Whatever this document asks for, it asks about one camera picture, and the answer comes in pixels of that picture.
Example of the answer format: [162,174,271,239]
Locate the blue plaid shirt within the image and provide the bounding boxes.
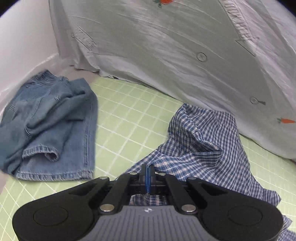
[125,103,296,241]

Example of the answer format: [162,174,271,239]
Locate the blue denim shorts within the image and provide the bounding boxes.
[1,70,98,181]

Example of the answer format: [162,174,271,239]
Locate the grey carrot print sheet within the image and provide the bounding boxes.
[49,1,295,159]

